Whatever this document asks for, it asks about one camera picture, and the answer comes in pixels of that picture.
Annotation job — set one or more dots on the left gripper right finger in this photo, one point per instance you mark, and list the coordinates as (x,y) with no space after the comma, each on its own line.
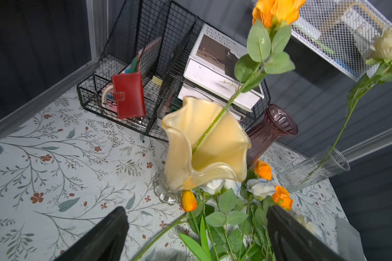
(292,242)

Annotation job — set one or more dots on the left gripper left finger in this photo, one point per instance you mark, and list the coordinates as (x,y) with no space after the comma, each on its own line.
(104,242)

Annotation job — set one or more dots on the cream rose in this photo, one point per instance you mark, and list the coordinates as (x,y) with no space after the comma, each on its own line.
(311,227)
(381,60)

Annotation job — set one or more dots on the orange rose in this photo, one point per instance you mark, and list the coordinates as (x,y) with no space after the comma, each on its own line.
(268,37)
(263,170)
(282,198)

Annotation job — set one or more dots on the pale blue rose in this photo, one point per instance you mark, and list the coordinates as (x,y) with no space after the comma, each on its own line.
(260,188)

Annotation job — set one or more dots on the red leather wallet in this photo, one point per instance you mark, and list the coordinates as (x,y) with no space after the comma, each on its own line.
(129,95)

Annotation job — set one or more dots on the floral patterned table mat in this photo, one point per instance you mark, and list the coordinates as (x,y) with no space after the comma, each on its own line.
(65,169)

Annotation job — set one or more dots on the clear glass vase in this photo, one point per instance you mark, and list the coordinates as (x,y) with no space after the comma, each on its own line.
(313,168)

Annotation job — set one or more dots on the small orange rosebud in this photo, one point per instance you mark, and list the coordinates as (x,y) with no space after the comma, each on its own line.
(189,202)

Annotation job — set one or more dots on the purple ribbed glass vase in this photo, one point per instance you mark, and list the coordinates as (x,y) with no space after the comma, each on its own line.
(277,123)

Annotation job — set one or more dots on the yellow wavy glass vase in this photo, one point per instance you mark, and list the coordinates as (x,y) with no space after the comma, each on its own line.
(205,143)

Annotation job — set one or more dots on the tape roll in organizer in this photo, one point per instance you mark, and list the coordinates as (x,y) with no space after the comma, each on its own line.
(107,99)

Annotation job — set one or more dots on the black wire desk organizer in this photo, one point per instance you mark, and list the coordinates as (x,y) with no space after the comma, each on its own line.
(160,34)

